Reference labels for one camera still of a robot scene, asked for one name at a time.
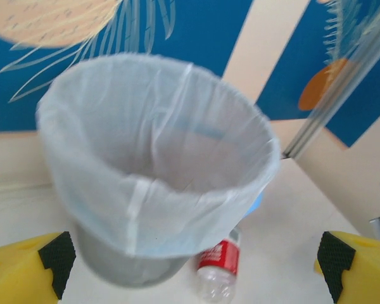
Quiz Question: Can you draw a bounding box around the grey metal mesh bin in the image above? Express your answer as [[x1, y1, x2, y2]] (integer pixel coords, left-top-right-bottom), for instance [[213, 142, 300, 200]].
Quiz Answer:
[[70, 218, 191, 289]]

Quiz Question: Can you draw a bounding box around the white plastic bin liner bag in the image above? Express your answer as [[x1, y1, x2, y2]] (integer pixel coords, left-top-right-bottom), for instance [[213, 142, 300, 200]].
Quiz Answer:
[[35, 53, 281, 258]]

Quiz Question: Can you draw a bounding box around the red label clear plastic bottle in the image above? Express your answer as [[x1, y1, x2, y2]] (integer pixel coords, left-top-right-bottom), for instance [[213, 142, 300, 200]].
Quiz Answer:
[[196, 226, 243, 303]]

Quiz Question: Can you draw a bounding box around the aluminium frame rail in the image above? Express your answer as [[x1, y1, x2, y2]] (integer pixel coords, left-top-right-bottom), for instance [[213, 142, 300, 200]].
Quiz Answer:
[[281, 12, 380, 159]]

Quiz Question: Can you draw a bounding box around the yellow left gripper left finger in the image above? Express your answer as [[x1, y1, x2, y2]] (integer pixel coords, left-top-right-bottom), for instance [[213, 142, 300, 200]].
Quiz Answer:
[[0, 231, 77, 304]]

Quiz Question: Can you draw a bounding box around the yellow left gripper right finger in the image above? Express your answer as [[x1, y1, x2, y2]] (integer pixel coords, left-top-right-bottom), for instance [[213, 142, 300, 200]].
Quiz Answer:
[[314, 231, 380, 304]]

